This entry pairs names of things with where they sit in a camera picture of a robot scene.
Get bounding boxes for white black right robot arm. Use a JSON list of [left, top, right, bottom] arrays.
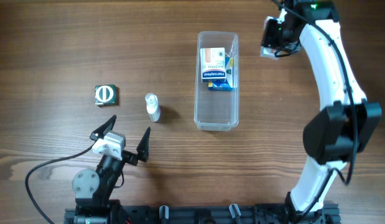
[[194, 1, 382, 222]]

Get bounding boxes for white blue Hansaplast box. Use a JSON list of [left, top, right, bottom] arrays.
[[200, 47, 226, 82]]

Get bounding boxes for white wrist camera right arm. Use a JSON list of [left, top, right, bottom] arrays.
[[278, 9, 287, 23]]

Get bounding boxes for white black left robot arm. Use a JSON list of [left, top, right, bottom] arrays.
[[64, 115, 151, 224]]

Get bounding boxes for blue yellow medicine box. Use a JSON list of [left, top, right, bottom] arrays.
[[208, 57, 233, 91]]

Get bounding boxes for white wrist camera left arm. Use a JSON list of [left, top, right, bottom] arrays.
[[92, 131, 126, 161]]

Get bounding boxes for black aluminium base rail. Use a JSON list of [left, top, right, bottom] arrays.
[[63, 203, 341, 224]]

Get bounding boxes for clear plastic container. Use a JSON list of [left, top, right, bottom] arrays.
[[194, 31, 239, 131]]

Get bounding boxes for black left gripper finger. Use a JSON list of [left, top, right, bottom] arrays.
[[136, 127, 151, 162], [90, 115, 117, 141]]

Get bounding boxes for green white round-logo box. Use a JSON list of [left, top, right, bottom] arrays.
[[95, 84, 118, 106]]

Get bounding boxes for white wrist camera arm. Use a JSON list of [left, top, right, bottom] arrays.
[[278, 9, 287, 23], [92, 131, 126, 161]]

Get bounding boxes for white glue bottle clear cap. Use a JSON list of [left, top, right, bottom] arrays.
[[145, 93, 160, 122]]

